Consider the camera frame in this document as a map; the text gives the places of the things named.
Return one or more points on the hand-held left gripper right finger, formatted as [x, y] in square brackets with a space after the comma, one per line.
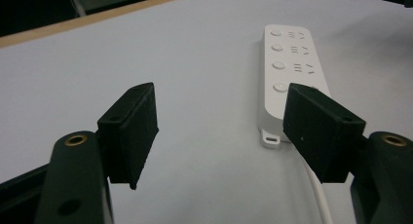
[319, 133]

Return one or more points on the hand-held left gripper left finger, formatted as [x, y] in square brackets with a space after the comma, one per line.
[130, 136]

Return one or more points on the white power strip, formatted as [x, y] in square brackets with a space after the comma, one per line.
[276, 100]

